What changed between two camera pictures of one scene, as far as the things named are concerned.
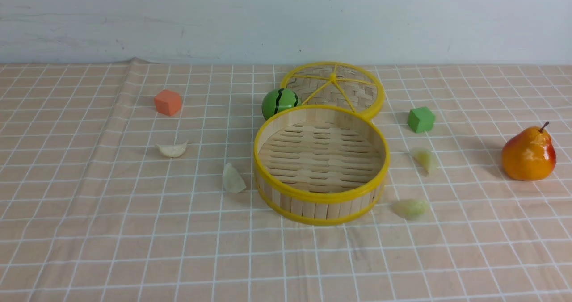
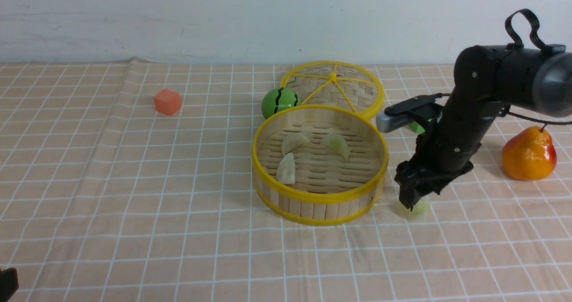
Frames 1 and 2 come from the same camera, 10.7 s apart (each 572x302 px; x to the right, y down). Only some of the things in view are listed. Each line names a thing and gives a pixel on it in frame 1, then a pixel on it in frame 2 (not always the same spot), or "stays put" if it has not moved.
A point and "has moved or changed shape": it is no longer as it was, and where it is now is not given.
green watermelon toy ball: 276,100 stays put
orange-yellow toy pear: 529,155 stays put
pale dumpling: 232,182 -> 286,172
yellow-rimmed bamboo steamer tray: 321,165 stays put
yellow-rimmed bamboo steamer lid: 341,85 stays put
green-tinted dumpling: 411,209 stays put
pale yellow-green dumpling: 424,157 has moved or changed shape
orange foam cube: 167,102 stays put
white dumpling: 172,151 -> 292,141
